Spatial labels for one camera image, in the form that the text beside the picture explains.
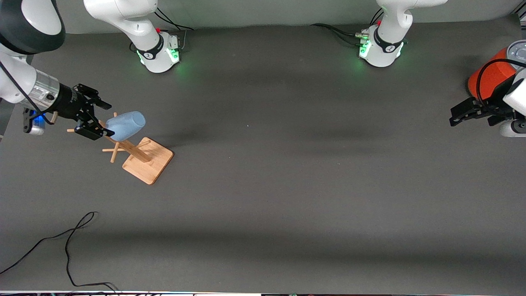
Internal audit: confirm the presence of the light blue plastic cup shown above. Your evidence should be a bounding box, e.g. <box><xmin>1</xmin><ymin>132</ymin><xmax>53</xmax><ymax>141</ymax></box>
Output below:
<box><xmin>105</xmin><ymin>111</ymin><xmax>146</xmax><ymax>141</ymax></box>

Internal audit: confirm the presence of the wooden cup rack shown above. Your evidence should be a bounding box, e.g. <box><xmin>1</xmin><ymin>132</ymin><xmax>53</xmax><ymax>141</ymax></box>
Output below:
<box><xmin>67</xmin><ymin>112</ymin><xmax>174</xmax><ymax>185</ymax></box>

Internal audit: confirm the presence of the orange can with grey lid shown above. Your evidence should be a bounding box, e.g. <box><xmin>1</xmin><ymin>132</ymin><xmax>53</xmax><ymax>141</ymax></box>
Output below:
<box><xmin>467</xmin><ymin>40</ymin><xmax>526</xmax><ymax>101</ymax></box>

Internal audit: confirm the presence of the black left arm wrist cable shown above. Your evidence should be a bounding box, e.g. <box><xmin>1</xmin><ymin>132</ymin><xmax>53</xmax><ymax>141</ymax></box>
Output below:
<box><xmin>476</xmin><ymin>58</ymin><xmax>526</xmax><ymax>108</ymax></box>

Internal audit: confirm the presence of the black arm wrist cable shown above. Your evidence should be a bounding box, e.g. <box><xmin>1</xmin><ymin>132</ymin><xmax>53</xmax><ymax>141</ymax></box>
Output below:
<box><xmin>0</xmin><ymin>61</ymin><xmax>57</xmax><ymax>125</ymax></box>
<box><xmin>476</xmin><ymin>58</ymin><xmax>526</xmax><ymax>108</ymax></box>

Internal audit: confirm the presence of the black right arm wrist cable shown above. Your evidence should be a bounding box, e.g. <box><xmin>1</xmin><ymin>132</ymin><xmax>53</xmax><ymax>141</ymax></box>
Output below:
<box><xmin>0</xmin><ymin>61</ymin><xmax>57</xmax><ymax>125</ymax></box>

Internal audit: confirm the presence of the black right arm base cable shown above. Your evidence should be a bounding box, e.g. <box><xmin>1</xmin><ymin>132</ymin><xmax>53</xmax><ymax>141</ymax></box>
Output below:
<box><xmin>154</xmin><ymin>7</ymin><xmax>194</xmax><ymax>32</ymax></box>

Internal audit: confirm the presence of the black arm base cable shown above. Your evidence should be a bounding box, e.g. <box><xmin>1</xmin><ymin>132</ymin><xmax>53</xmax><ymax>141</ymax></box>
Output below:
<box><xmin>154</xmin><ymin>7</ymin><xmax>194</xmax><ymax>32</ymax></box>
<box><xmin>310</xmin><ymin>23</ymin><xmax>363</xmax><ymax>46</ymax></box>

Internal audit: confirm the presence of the long black table cable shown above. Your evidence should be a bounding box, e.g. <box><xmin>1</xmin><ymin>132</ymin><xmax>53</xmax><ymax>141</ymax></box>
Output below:
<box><xmin>0</xmin><ymin>212</ymin><xmax>120</xmax><ymax>293</ymax></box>

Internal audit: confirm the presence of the black left arm base cable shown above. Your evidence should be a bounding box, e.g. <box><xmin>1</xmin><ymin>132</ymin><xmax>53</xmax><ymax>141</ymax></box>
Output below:
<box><xmin>310</xmin><ymin>23</ymin><xmax>363</xmax><ymax>46</ymax></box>

